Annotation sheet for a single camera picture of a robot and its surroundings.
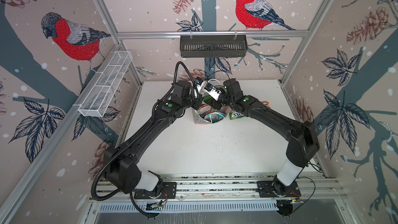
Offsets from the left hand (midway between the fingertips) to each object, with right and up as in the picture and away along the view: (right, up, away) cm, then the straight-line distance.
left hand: (203, 91), depth 78 cm
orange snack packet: (+44, -8, +28) cm, 53 cm away
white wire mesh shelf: (-50, 0, -3) cm, 50 cm away
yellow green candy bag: (+20, -15, +20) cm, 32 cm away
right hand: (+3, -1, +6) cm, 6 cm away
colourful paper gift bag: (+2, -13, +10) cm, 16 cm away
